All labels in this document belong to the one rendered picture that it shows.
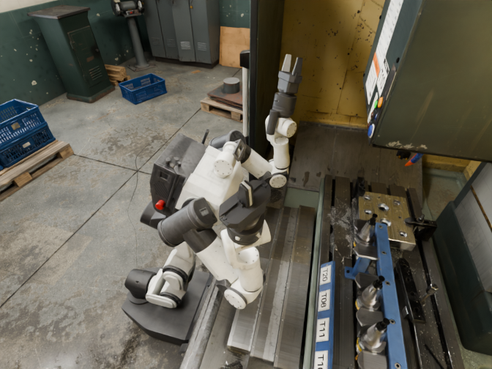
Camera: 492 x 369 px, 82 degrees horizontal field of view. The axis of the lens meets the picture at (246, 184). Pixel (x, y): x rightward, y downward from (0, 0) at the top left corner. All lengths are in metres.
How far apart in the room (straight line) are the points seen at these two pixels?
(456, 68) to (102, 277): 2.41
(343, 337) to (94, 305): 1.77
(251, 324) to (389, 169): 1.43
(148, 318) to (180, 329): 0.23
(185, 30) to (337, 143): 4.13
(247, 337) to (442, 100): 1.10
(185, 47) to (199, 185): 5.01
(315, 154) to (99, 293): 1.89
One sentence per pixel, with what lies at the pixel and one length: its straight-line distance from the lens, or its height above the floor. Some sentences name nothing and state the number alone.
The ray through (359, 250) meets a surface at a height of 1.22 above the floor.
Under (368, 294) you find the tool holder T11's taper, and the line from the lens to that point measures 0.88.
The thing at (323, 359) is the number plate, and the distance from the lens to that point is 1.12.
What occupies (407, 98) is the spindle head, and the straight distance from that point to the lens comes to 0.76.
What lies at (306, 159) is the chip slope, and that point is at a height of 0.72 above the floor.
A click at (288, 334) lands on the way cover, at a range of 1.34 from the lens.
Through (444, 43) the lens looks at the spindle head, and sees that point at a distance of 0.73.
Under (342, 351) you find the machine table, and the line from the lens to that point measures 1.19.
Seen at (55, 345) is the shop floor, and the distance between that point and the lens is 2.43.
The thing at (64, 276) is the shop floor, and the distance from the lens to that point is 2.68.
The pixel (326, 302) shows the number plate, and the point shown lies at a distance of 1.19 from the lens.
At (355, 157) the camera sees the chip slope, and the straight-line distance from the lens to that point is 2.20.
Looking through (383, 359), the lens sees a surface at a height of 1.22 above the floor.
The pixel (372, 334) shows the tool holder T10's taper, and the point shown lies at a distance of 0.83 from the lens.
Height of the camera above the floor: 1.99
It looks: 42 degrees down
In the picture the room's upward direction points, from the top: straight up
